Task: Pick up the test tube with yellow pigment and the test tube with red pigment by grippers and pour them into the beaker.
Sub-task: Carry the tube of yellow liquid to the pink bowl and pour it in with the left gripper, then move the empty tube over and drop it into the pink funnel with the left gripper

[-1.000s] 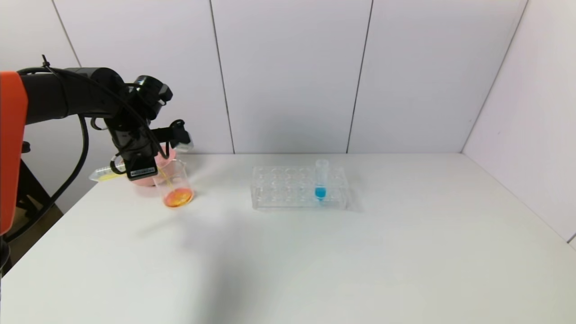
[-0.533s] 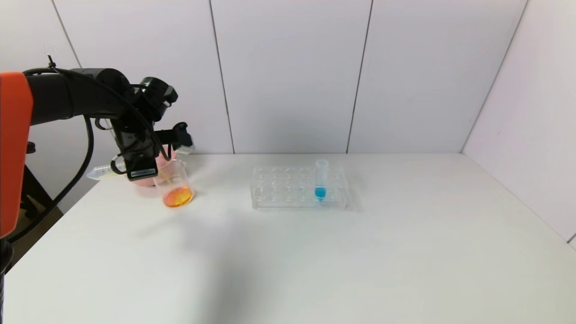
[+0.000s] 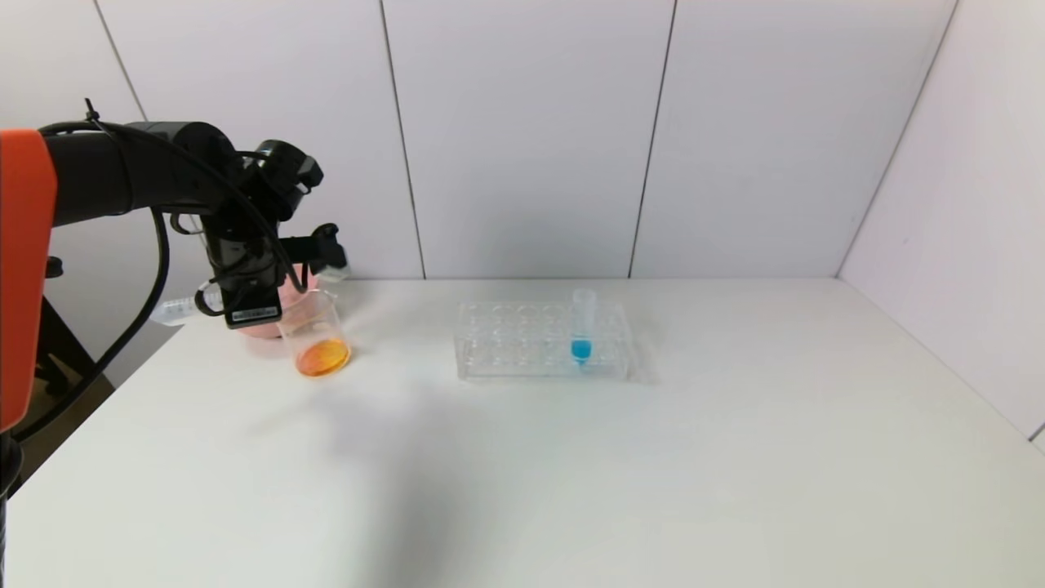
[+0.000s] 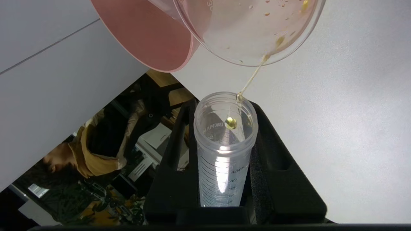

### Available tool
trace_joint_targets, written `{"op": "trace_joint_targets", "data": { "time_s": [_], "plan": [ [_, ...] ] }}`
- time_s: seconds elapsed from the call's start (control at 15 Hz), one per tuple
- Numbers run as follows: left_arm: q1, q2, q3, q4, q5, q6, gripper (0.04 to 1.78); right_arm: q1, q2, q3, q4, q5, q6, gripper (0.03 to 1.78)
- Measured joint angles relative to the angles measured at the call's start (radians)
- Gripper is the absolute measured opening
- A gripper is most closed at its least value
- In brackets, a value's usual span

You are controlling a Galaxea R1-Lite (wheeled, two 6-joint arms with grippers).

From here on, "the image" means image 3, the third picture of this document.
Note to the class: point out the clear acrylic test tube rack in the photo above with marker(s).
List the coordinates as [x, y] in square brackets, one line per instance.
[514, 351]

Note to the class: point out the test tube with blue pigment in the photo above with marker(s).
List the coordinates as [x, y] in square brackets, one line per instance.
[580, 351]

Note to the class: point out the test tube with yellow pigment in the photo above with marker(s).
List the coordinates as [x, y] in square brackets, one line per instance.
[175, 311]

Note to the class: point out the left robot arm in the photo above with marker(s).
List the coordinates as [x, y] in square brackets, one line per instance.
[98, 171]

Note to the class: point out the clear glass beaker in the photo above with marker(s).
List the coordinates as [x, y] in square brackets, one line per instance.
[322, 355]

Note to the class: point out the pink bowl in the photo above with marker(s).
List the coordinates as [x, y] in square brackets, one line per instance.
[298, 287]

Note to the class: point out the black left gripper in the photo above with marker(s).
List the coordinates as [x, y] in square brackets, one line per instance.
[253, 311]

